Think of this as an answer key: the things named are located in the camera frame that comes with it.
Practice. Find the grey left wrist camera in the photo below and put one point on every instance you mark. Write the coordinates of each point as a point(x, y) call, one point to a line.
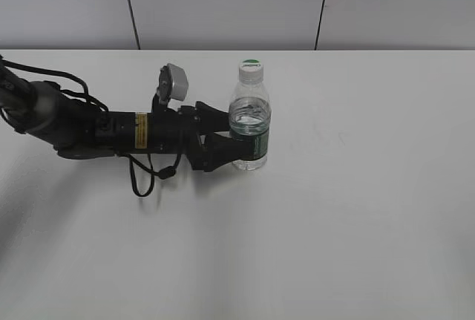
point(172, 84)

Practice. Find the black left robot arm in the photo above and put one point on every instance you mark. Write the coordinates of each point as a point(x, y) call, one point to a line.
point(56, 107)

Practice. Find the clear water bottle green label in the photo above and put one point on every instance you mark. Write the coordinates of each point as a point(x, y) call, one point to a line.
point(249, 120)

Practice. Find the white green bottle cap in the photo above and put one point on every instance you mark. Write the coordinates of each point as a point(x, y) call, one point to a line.
point(250, 70)

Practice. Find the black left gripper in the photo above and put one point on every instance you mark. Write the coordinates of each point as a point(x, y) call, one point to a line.
point(178, 132)

